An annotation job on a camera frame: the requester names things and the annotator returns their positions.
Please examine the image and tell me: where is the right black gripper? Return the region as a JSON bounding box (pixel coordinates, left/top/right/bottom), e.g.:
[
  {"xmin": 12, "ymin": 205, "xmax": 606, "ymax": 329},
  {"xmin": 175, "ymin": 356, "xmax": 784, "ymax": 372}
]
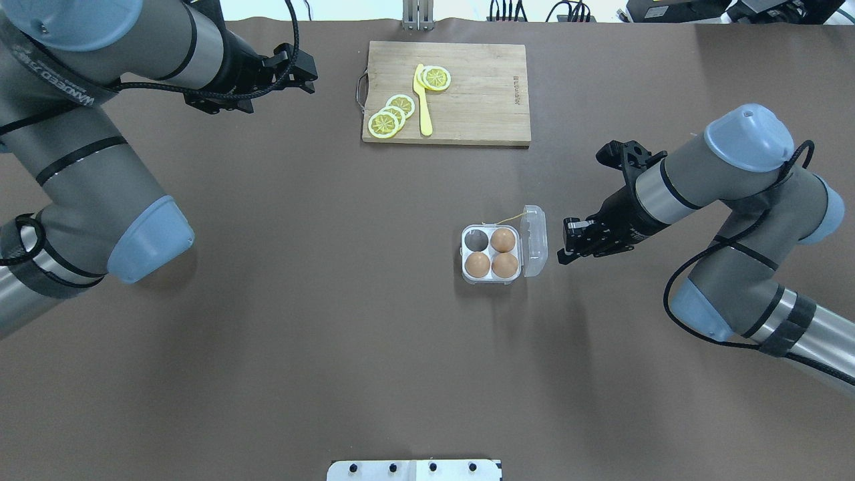
[{"xmin": 558, "ymin": 188, "xmax": 650, "ymax": 265}]

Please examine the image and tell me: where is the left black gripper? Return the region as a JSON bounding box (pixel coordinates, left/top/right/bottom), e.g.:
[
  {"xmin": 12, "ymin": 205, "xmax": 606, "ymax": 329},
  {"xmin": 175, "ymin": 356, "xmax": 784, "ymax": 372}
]
[{"xmin": 216, "ymin": 29, "xmax": 319, "ymax": 94}]

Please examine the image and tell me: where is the brown egg from bowl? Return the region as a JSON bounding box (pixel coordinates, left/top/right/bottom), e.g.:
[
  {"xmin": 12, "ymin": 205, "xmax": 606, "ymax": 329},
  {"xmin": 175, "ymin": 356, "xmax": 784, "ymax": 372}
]
[{"xmin": 464, "ymin": 252, "xmax": 491, "ymax": 278}]

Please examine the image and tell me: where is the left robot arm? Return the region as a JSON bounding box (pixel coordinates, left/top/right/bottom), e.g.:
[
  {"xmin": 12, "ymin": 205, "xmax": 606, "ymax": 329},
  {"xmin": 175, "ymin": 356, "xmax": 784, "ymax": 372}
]
[{"xmin": 1, "ymin": 1, "xmax": 318, "ymax": 337}]

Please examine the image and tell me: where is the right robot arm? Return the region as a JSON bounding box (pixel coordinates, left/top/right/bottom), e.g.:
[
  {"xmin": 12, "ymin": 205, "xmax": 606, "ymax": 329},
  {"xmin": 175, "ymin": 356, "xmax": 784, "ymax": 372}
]
[{"xmin": 558, "ymin": 104, "xmax": 853, "ymax": 395}]

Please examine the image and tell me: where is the brown egg upper right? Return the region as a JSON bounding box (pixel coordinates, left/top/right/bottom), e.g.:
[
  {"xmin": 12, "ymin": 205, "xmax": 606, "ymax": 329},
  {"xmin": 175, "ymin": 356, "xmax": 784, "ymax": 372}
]
[{"xmin": 490, "ymin": 228, "xmax": 517, "ymax": 253}]

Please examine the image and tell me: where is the brown egg lower right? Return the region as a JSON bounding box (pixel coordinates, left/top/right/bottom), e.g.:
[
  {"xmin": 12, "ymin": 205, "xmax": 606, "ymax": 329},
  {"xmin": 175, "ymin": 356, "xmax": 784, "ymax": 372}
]
[{"xmin": 492, "ymin": 252, "xmax": 519, "ymax": 279}]

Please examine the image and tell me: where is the clear plastic egg box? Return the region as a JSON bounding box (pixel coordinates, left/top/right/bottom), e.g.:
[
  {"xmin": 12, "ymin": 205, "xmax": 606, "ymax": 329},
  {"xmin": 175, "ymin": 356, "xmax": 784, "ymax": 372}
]
[{"xmin": 459, "ymin": 204, "xmax": 548, "ymax": 285}]

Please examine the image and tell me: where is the lemon slice front left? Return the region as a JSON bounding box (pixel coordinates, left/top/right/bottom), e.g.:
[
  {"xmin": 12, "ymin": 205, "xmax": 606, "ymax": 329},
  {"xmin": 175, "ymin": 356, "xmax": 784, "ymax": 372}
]
[{"xmin": 367, "ymin": 110, "xmax": 401, "ymax": 139}]

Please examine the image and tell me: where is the lemon slice upper left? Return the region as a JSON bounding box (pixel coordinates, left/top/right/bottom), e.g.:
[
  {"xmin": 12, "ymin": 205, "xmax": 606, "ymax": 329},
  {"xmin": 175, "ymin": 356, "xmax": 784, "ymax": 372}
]
[{"xmin": 385, "ymin": 94, "xmax": 416, "ymax": 119}]

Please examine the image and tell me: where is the lemon slice middle left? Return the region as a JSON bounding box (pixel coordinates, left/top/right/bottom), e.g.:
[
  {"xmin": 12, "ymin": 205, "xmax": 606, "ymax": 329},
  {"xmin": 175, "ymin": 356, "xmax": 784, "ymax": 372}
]
[{"xmin": 381, "ymin": 106, "xmax": 407, "ymax": 129}]

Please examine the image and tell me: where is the lemon slice under knife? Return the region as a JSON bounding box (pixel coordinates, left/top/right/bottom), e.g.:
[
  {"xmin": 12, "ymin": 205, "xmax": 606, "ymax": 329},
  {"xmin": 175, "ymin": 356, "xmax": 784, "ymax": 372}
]
[{"xmin": 414, "ymin": 64, "xmax": 431, "ymax": 90}]

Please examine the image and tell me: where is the yellow plastic knife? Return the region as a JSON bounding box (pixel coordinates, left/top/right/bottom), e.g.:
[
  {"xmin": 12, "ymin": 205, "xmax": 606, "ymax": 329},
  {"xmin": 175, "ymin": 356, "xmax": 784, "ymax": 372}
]
[{"xmin": 412, "ymin": 63, "xmax": 434, "ymax": 137}]

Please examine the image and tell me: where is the lemon slice top right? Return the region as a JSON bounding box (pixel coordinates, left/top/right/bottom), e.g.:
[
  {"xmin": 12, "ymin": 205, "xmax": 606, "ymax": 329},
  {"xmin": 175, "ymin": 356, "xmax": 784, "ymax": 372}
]
[{"xmin": 421, "ymin": 65, "xmax": 452, "ymax": 92}]

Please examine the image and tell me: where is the wooden cutting board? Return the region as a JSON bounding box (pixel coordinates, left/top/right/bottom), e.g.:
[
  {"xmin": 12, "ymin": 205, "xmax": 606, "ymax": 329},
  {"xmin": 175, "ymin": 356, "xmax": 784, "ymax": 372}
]
[{"xmin": 361, "ymin": 41, "xmax": 532, "ymax": 147}]

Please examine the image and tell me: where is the black equipment background right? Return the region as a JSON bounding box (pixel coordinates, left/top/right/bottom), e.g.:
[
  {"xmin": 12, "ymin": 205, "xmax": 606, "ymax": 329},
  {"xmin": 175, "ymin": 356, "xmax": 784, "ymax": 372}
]
[{"xmin": 617, "ymin": 1, "xmax": 853, "ymax": 25}]

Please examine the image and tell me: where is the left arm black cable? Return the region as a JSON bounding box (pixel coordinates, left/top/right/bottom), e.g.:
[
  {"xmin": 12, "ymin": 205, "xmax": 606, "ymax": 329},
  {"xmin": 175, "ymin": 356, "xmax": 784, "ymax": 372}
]
[{"xmin": 0, "ymin": 0, "xmax": 301, "ymax": 268}]

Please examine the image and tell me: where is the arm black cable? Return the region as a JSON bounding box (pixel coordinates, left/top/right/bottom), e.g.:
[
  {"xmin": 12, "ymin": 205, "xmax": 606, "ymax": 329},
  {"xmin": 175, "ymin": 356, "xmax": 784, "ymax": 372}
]
[
  {"xmin": 663, "ymin": 139, "xmax": 855, "ymax": 387},
  {"xmin": 0, "ymin": 0, "xmax": 301, "ymax": 268}
]

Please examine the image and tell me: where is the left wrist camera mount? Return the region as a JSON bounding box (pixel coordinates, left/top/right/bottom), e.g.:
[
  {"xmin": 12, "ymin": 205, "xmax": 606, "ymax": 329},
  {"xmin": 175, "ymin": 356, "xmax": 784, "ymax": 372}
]
[{"xmin": 183, "ymin": 94, "xmax": 254, "ymax": 115}]

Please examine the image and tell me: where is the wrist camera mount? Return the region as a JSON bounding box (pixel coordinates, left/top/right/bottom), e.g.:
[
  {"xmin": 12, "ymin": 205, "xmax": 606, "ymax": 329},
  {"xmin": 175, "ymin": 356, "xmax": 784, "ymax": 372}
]
[
  {"xmin": 183, "ymin": 94, "xmax": 254, "ymax": 115},
  {"xmin": 595, "ymin": 140, "xmax": 668, "ymax": 192}
]

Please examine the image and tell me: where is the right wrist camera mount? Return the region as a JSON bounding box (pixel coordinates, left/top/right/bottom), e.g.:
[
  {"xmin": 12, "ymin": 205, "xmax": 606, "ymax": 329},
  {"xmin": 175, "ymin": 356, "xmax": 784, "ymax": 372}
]
[{"xmin": 595, "ymin": 140, "xmax": 668, "ymax": 192}]

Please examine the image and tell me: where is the metal bracket at table edge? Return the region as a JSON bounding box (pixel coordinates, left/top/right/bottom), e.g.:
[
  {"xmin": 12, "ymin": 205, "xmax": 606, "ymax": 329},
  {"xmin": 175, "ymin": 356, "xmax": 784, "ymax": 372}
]
[{"xmin": 401, "ymin": 0, "xmax": 436, "ymax": 31}]

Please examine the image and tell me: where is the black cables background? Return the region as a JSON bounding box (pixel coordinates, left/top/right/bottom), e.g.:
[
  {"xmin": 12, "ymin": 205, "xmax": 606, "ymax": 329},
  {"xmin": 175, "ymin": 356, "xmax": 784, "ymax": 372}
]
[{"xmin": 484, "ymin": 1, "xmax": 596, "ymax": 23}]

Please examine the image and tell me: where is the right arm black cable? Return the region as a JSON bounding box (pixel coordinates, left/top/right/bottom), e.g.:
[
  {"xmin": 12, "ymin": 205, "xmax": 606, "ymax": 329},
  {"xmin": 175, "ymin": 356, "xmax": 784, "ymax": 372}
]
[{"xmin": 663, "ymin": 139, "xmax": 855, "ymax": 387}]

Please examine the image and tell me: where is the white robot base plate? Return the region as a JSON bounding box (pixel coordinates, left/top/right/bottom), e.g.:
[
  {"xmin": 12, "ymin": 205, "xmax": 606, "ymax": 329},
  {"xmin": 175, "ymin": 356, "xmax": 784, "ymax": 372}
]
[{"xmin": 326, "ymin": 458, "xmax": 504, "ymax": 480}]

